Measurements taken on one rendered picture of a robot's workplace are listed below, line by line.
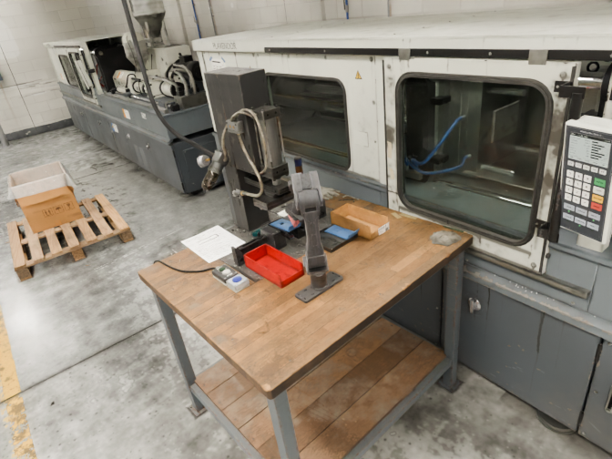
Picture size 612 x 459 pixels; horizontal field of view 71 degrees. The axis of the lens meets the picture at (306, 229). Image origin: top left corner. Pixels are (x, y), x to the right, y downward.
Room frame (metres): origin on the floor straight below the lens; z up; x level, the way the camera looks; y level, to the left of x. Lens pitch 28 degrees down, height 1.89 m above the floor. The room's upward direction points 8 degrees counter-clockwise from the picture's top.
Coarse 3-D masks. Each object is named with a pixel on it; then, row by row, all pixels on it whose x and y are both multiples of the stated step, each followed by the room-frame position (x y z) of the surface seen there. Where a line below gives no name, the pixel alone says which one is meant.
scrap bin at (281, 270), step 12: (252, 252) 1.60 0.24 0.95; (264, 252) 1.63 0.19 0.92; (276, 252) 1.58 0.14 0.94; (252, 264) 1.52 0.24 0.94; (264, 264) 1.56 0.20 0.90; (276, 264) 1.55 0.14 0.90; (288, 264) 1.53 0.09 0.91; (300, 264) 1.46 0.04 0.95; (264, 276) 1.47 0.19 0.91; (276, 276) 1.40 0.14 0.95; (288, 276) 1.45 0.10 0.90; (300, 276) 1.44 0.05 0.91
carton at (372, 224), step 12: (348, 204) 1.91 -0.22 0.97; (336, 216) 1.81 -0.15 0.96; (348, 216) 1.90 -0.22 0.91; (360, 216) 1.85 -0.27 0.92; (372, 216) 1.79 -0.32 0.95; (384, 216) 1.73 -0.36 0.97; (348, 228) 1.76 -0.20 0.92; (360, 228) 1.70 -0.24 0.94; (372, 228) 1.75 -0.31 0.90; (384, 228) 1.71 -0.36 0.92
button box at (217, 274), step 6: (180, 270) 1.60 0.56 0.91; (186, 270) 1.59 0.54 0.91; (192, 270) 1.59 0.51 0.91; (198, 270) 1.58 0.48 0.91; (204, 270) 1.58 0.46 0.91; (216, 270) 1.53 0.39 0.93; (234, 270) 1.51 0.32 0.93; (216, 276) 1.51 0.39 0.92; (222, 276) 1.48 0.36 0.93; (228, 276) 1.47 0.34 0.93; (222, 282) 1.47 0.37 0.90
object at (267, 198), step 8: (248, 176) 1.91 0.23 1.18; (256, 176) 1.93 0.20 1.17; (256, 184) 1.82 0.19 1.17; (264, 184) 1.78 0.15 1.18; (272, 184) 1.77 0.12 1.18; (280, 184) 1.75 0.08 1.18; (288, 184) 1.74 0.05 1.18; (272, 192) 1.73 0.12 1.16; (280, 192) 1.70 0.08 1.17; (288, 192) 1.75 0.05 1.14; (256, 200) 1.72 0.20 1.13; (264, 200) 1.70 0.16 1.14; (272, 200) 1.68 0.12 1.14; (280, 200) 1.71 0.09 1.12; (288, 200) 1.73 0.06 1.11; (264, 208) 1.68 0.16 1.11; (272, 208) 1.68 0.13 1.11
